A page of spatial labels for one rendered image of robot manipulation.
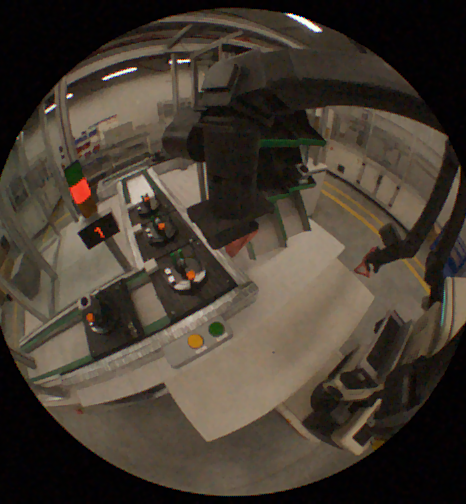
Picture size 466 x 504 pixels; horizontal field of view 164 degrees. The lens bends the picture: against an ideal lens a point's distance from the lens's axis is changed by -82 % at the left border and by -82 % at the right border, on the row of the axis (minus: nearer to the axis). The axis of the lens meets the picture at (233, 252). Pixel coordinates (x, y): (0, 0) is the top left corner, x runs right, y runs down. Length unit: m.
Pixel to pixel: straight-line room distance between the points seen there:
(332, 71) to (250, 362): 0.65
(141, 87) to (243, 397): 11.33
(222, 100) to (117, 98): 10.86
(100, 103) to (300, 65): 10.97
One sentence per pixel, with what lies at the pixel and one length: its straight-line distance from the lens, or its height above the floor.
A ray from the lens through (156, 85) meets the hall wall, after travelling 11.25.
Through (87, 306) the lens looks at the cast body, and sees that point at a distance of 0.57.
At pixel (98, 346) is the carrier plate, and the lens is 0.65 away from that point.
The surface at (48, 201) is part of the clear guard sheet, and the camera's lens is 0.57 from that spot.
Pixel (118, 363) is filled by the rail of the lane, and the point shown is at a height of 0.96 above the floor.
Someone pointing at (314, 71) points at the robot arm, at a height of 1.49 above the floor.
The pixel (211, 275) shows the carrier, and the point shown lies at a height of 0.97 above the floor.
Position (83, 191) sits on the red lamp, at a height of 1.33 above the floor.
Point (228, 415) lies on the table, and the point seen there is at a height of 0.86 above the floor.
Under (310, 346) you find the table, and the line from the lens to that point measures 0.66.
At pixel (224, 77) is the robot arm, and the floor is 1.48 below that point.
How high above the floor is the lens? 1.45
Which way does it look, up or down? 50 degrees down
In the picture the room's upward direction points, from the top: straight up
